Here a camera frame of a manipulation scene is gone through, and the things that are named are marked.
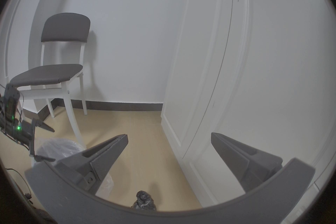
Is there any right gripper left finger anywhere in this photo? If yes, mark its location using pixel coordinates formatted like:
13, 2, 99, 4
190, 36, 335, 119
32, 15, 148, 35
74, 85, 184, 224
55, 134, 129, 195

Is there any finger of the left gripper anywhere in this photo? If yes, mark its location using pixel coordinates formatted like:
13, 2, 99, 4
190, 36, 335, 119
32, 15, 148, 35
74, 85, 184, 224
33, 155, 56, 162
32, 119, 55, 132

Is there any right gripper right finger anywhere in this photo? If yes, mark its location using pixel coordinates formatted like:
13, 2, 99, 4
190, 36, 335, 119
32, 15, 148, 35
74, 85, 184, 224
211, 132, 284, 194

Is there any white trash bin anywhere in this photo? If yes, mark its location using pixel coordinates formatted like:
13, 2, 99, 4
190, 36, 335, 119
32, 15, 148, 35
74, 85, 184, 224
31, 138, 114, 198

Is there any crumpled black plastic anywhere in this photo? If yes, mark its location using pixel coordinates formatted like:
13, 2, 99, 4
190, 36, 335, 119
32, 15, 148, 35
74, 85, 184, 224
131, 190, 157, 212

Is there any white chair with grey cushions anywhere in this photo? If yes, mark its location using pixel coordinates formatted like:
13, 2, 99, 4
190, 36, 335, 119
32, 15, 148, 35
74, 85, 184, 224
9, 13, 91, 149

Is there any white wardrobe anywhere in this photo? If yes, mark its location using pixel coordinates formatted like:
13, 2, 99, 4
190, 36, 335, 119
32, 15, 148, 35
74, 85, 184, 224
160, 0, 334, 208

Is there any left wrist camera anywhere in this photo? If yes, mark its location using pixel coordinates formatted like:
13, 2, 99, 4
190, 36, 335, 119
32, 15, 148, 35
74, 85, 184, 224
1, 83, 21, 122

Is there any black cable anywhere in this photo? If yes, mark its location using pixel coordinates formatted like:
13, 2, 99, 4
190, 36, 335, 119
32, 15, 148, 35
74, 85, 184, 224
5, 168, 34, 204

